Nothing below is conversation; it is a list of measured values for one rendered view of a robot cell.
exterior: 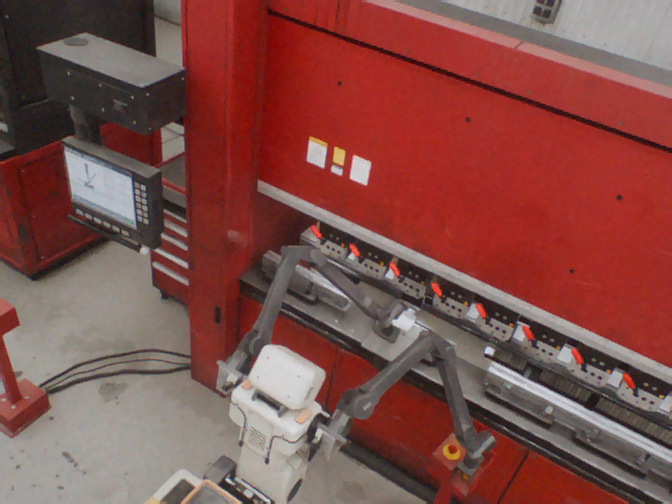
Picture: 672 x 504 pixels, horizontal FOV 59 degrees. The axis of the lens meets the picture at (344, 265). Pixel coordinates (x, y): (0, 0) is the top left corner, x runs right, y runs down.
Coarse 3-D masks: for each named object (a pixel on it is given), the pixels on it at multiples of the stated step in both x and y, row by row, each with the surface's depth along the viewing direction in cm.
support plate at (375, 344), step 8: (416, 328) 269; (368, 336) 261; (376, 336) 262; (400, 336) 264; (408, 336) 265; (416, 336) 265; (368, 344) 257; (376, 344) 258; (384, 344) 259; (392, 344) 259; (400, 344) 260; (408, 344) 261; (376, 352) 254; (384, 352) 255; (392, 352) 256; (400, 352) 256; (392, 360) 252
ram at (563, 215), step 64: (320, 64) 226; (384, 64) 212; (320, 128) 241; (384, 128) 225; (448, 128) 212; (512, 128) 200; (576, 128) 189; (320, 192) 257; (384, 192) 240; (448, 192) 225; (512, 192) 212; (576, 192) 200; (640, 192) 189; (448, 256) 240; (512, 256) 225; (576, 256) 211; (640, 256) 199; (576, 320) 224; (640, 320) 211
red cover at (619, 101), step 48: (288, 0) 217; (336, 0) 208; (384, 0) 206; (384, 48) 208; (432, 48) 199; (480, 48) 191; (528, 48) 187; (528, 96) 190; (576, 96) 183; (624, 96) 176
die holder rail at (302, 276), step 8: (264, 256) 299; (272, 256) 300; (280, 256) 300; (264, 264) 302; (272, 264) 299; (296, 272) 292; (304, 272) 294; (312, 272) 294; (296, 280) 295; (304, 280) 292; (312, 280) 289; (320, 280) 291; (328, 280) 291; (312, 288) 297; (320, 288) 290; (328, 288) 287; (336, 288) 288; (320, 296) 292; (328, 296) 289; (336, 296) 287; (344, 296) 284; (336, 304) 289; (344, 304) 288; (344, 312) 289
